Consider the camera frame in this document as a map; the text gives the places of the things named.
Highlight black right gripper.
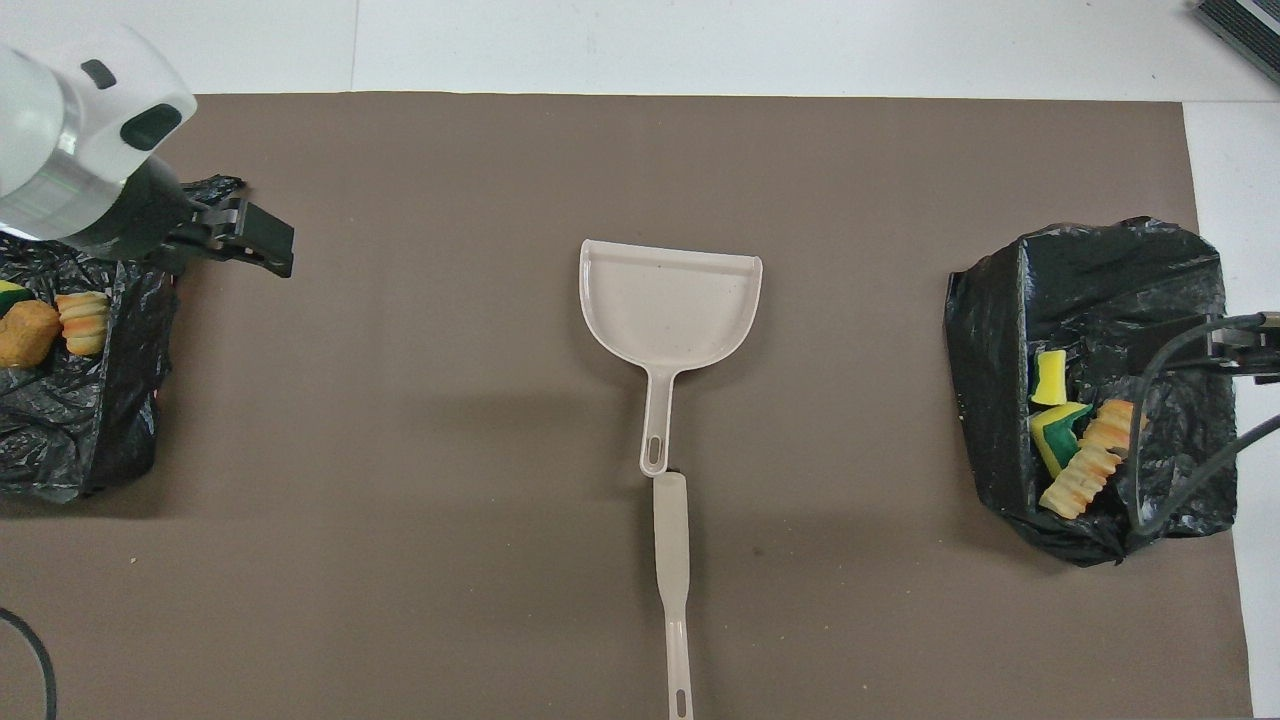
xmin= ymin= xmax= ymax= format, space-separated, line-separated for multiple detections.
xmin=1208 ymin=328 xmax=1280 ymax=383

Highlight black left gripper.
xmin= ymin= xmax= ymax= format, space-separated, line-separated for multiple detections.
xmin=70 ymin=158 xmax=296 ymax=280

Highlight orange croissant toy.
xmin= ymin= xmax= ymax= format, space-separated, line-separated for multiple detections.
xmin=1080 ymin=399 xmax=1149 ymax=457

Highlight pale beige foam chunk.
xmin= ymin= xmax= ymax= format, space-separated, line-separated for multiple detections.
xmin=1038 ymin=446 xmax=1123 ymax=520
xmin=55 ymin=291 xmax=111 ymax=357

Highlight brown bread roll toy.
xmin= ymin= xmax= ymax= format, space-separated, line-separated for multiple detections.
xmin=0 ymin=299 xmax=63 ymax=369

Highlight beige plastic dustpan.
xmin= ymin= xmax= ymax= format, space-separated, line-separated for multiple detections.
xmin=579 ymin=238 xmax=764 ymax=478

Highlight beige hand brush black bristles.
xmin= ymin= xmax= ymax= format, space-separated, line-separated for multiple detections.
xmin=652 ymin=472 xmax=696 ymax=720

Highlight black bag-lined trash bin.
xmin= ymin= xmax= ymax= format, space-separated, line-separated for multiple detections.
xmin=944 ymin=217 xmax=1241 ymax=568

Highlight right black bag bin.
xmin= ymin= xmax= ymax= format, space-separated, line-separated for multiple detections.
xmin=0 ymin=175 xmax=247 ymax=504

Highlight brown table mat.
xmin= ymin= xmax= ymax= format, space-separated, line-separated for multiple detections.
xmin=0 ymin=93 xmax=1256 ymax=720

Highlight dark grey ribbed device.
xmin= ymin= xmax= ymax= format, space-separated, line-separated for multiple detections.
xmin=1192 ymin=0 xmax=1280 ymax=59

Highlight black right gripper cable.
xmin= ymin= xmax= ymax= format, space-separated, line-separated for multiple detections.
xmin=1130 ymin=311 xmax=1280 ymax=538

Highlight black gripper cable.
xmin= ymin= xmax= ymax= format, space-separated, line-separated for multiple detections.
xmin=0 ymin=607 xmax=58 ymax=720
xmin=1130 ymin=311 xmax=1280 ymax=538

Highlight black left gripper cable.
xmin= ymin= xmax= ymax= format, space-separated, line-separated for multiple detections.
xmin=0 ymin=607 xmax=58 ymax=720

